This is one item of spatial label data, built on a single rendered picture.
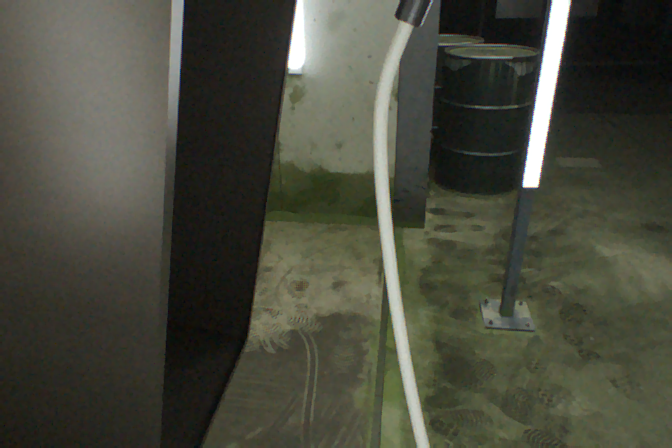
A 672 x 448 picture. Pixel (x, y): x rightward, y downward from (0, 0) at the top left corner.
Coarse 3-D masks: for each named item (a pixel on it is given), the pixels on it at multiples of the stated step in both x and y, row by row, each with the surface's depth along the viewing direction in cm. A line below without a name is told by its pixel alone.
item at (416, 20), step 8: (400, 0) 51; (408, 0) 50; (416, 0) 49; (424, 0) 50; (400, 8) 50; (408, 8) 50; (416, 8) 50; (424, 8) 50; (400, 16) 51; (408, 16) 50; (416, 16) 50; (424, 16) 51; (416, 24) 51
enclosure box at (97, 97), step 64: (0, 0) 44; (64, 0) 44; (128, 0) 43; (192, 0) 100; (256, 0) 98; (0, 64) 47; (64, 64) 46; (128, 64) 45; (192, 64) 105; (256, 64) 103; (0, 128) 50; (64, 128) 49; (128, 128) 48; (192, 128) 111; (256, 128) 109; (0, 192) 53; (64, 192) 52; (128, 192) 51; (192, 192) 118; (256, 192) 116; (0, 256) 56; (64, 256) 55; (128, 256) 54; (192, 256) 125; (256, 256) 123; (0, 320) 61; (64, 320) 59; (128, 320) 58; (192, 320) 134; (0, 384) 65; (64, 384) 64; (128, 384) 63; (192, 384) 117
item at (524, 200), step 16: (544, 32) 167; (528, 128) 182; (528, 192) 189; (528, 208) 191; (512, 224) 199; (528, 224) 194; (512, 240) 199; (512, 256) 201; (512, 272) 204; (512, 288) 207; (512, 304) 211
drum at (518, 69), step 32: (448, 64) 311; (480, 64) 294; (512, 64) 292; (448, 96) 317; (480, 96) 301; (512, 96) 301; (448, 128) 323; (480, 128) 309; (512, 128) 310; (448, 160) 330; (480, 160) 317; (512, 160) 321; (480, 192) 326; (512, 192) 333
